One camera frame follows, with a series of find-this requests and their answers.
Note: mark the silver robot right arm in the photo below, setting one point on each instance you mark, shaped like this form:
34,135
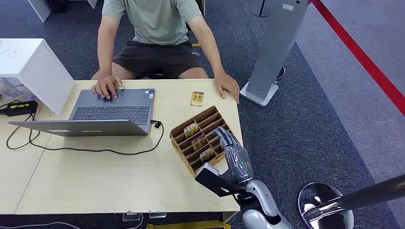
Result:
258,202

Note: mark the dark metal stanchion pole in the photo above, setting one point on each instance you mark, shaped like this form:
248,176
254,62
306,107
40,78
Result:
364,196

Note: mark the person's right forearm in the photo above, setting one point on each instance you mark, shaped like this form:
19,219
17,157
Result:
107,53

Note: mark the grey kiosk stand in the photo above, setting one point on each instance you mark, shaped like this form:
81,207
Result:
275,47

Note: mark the red floor tape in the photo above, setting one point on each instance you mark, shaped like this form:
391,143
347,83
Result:
357,53

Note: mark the grey round stanchion base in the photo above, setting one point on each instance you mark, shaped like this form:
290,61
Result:
262,8

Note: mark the yellow strip under table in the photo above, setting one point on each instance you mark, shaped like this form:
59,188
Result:
189,225

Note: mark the white furniture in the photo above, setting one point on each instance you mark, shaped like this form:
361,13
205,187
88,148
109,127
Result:
39,8

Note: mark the person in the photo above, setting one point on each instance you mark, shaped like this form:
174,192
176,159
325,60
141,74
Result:
158,28

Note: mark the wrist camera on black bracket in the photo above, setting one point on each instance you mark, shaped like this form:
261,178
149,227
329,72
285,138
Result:
215,181

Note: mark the person's left hand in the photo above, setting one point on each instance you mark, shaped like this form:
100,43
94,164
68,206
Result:
226,84

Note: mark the clear plastic table bracket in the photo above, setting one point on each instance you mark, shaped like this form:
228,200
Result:
157,215
131,216

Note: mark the white box cabinet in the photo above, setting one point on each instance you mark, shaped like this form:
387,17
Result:
34,66

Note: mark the grey laptop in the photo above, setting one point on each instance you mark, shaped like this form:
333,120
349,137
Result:
110,104

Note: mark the gold patterned card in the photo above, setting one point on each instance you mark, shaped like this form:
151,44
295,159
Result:
198,142
197,98
208,155
191,129

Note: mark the person's left forearm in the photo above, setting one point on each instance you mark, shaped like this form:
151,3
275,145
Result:
210,53

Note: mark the black power adapter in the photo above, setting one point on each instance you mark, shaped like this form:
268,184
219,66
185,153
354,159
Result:
20,108

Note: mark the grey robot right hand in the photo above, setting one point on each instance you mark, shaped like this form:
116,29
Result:
237,161

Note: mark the chrome stanchion base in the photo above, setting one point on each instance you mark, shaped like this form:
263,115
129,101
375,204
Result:
319,205

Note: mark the cardboard slotted card organizer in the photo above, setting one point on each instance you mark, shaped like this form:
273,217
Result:
202,126

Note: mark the clear plastic container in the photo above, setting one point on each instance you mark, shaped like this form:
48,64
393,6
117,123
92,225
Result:
12,88

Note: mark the person's right hand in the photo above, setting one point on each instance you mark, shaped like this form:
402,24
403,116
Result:
106,84

